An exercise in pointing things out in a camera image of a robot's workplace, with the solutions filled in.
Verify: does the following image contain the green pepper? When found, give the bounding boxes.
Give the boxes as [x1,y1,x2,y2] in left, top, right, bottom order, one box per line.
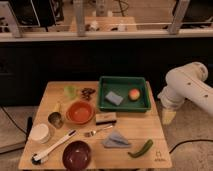
[128,139,153,158]

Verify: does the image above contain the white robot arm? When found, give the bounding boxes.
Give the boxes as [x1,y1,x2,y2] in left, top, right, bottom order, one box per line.
[158,62,213,125]

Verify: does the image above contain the orange red bowl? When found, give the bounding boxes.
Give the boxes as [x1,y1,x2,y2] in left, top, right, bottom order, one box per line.
[66,101,94,124]

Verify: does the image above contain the dark maroon bowl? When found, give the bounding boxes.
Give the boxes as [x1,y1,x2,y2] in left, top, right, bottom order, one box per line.
[62,141,91,171]

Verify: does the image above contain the peach fruit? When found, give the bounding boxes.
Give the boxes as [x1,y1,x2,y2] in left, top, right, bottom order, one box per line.
[128,88,141,101]

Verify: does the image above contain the green plastic tray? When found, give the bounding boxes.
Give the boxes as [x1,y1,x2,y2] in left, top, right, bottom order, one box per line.
[97,76,151,112]

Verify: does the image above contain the grey folded cloth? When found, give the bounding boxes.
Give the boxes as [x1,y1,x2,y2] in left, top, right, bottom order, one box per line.
[102,130,131,148]

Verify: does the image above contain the blue sponge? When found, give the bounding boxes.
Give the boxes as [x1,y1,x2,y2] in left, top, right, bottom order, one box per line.
[105,91,123,106]

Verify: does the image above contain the wooden block with black edge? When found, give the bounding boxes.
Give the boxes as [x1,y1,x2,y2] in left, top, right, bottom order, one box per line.
[95,112,117,125]

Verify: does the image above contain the silver fork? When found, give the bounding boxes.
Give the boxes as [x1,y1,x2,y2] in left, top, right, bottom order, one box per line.
[84,125,114,137]

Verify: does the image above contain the wooden folding table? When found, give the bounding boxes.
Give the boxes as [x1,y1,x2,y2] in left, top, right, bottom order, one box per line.
[18,80,173,171]

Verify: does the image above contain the small green cup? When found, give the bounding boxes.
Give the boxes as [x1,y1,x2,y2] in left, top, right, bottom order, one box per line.
[64,86,76,100]

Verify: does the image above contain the yellow-green small object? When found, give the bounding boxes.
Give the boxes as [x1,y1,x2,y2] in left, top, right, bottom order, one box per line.
[53,102,61,113]

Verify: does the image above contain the small metal cup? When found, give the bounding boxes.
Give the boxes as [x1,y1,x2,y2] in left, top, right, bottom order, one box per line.
[48,112,63,129]

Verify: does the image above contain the white round container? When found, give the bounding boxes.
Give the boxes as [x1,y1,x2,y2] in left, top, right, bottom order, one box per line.
[29,124,50,143]

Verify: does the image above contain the white dish brush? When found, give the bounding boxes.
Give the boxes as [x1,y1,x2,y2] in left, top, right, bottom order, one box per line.
[31,130,76,165]

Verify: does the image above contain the black cable right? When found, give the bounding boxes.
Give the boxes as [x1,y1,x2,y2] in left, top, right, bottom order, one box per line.
[168,138,213,154]

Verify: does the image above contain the black cable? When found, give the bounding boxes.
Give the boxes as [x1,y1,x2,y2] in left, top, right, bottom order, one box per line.
[168,138,213,154]
[0,105,28,136]

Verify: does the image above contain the black cable left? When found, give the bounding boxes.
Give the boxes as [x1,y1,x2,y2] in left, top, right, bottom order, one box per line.
[0,105,28,136]

